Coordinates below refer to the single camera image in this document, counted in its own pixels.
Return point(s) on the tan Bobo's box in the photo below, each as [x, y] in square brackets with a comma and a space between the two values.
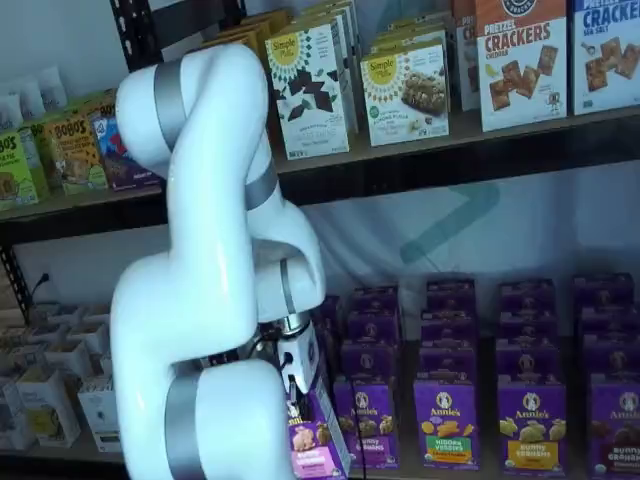
[95, 102]

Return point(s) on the blue pretzel crackers box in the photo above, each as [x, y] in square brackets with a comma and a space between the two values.
[607, 60]

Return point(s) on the white box dark label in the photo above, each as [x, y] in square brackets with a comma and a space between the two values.
[97, 415]

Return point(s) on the blue Z Bar box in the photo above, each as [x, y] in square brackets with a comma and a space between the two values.
[117, 175]

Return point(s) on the dark purple Annie's box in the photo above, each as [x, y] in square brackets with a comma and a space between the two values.
[607, 321]
[375, 299]
[447, 327]
[450, 295]
[527, 295]
[612, 357]
[372, 327]
[447, 364]
[370, 362]
[604, 290]
[527, 362]
[527, 325]

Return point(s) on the purple Annie's box brown patch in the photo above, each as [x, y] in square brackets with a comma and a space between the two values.
[615, 430]

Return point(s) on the yellow Bobo's box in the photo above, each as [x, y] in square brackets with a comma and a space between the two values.
[75, 155]

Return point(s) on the purple Annie's box pink patch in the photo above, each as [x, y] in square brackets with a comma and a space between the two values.
[315, 450]

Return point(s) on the green Bobo's box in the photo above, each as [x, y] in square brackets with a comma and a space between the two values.
[15, 170]
[37, 150]

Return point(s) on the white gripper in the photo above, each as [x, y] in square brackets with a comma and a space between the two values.
[300, 355]

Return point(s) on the orange pretzel crackers box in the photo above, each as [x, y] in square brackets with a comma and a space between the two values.
[522, 65]
[465, 60]

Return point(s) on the yellow Revival box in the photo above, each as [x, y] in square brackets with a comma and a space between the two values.
[260, 27]

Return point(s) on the Simple Mills almond bar box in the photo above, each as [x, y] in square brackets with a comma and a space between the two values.
[405, 95]

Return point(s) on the white box yellow picture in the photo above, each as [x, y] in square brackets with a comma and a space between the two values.
[47, 415]

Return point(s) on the white Simple Mills box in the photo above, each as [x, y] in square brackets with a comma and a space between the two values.
[345, 30]
[410, 32]

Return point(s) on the black metal shelf rack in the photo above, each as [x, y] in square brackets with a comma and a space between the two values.
[450, 165]

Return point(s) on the white carton box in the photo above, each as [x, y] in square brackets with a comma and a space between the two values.
[15, 420]

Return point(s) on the Simple Mills dark chocolate box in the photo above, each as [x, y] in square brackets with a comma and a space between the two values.
[310, 95]

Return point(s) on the purple Annie's box yellow patch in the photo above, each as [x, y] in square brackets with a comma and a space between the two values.
[532, 430]

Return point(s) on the black wall power plug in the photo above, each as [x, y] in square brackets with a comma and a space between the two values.
[42, 281]

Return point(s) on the white pouch bag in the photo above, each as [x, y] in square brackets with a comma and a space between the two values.
[52, 87]
[10, 112]
[29, 97]

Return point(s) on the purple Annie's box green patch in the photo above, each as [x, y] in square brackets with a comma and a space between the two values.
[445, 425]

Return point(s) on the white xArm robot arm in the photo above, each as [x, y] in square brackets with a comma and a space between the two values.
[190, 300]

